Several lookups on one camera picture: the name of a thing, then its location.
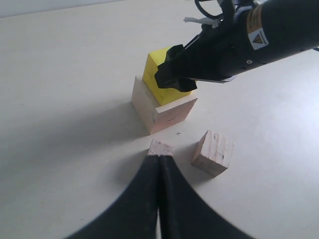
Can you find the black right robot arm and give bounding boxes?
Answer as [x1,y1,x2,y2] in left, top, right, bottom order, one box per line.
[155,0,319,92]

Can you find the black right camera cable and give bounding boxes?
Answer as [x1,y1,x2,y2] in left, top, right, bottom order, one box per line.
[193,0,225,20]

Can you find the white cable tie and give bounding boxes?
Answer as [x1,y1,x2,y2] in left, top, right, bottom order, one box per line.
[183,17,219,28]

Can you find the small wooden cube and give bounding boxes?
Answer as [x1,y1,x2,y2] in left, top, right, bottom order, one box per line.
[147,139,174,156]

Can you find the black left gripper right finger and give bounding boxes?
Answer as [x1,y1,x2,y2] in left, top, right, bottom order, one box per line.
[159,156,251,239]

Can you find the large plain wooden cube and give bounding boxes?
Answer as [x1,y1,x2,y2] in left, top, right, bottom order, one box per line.
[131,76,197,135]

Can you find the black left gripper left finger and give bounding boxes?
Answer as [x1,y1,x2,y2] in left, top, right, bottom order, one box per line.
[69,155,159,239]

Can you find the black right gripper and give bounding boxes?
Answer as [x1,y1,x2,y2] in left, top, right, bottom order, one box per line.
[155,14,252,93]

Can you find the yellow cube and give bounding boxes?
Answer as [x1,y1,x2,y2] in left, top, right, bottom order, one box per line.
[143,47,191,106]

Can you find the medium striped wooden cube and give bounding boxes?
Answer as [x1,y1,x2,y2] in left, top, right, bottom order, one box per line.
[191,130,234,177]

